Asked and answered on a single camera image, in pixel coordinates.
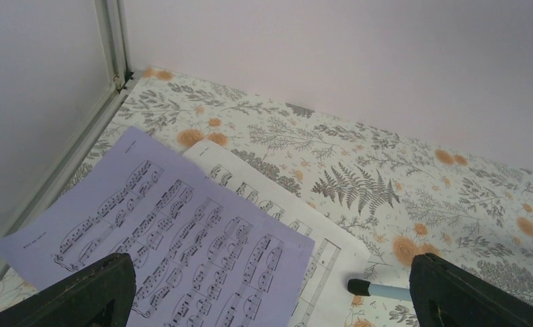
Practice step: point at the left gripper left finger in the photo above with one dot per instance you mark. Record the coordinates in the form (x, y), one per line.
(99, 295)

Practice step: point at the lavender sheet music page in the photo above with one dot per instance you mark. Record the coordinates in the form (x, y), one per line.
(202, 255)

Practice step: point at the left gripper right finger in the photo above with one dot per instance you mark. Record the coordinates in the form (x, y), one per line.
(446, 295)

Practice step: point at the light blue music stand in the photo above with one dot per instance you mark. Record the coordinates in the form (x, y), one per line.
(360, 287)

